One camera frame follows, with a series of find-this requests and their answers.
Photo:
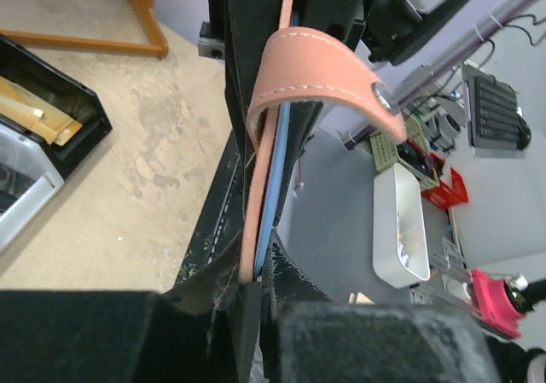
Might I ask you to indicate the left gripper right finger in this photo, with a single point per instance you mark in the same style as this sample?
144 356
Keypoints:
306 337

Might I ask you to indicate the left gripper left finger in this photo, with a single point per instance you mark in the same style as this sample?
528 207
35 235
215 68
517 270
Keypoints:
184 335

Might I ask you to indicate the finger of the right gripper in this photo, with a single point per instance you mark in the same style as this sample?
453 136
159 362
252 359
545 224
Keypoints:
244 26
311 66

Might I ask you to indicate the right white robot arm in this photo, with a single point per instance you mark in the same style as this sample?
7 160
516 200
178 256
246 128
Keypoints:
413 13

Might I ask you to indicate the black bin with gold cards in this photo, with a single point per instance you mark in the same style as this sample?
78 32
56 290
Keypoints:
21 66

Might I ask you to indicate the white bin with black cards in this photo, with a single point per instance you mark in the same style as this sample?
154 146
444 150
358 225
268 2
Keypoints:
28 181

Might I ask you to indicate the gold cards pile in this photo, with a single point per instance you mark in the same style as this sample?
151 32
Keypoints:
37 115

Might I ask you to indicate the white plastic tray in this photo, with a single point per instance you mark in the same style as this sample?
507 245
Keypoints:
399 250

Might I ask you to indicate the green basket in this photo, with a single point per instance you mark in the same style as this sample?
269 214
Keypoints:
413 154

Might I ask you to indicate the pink plastic object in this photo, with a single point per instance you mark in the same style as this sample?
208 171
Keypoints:
494 306

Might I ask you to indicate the red basket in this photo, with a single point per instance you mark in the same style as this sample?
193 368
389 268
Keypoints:
447 195

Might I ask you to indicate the black keyboard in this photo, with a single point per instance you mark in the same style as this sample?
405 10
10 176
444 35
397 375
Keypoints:
495 128

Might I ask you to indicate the orange wooden rack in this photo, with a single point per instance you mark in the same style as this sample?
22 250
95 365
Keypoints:
128 27

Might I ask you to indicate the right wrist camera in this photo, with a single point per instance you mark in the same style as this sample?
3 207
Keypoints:
211 42

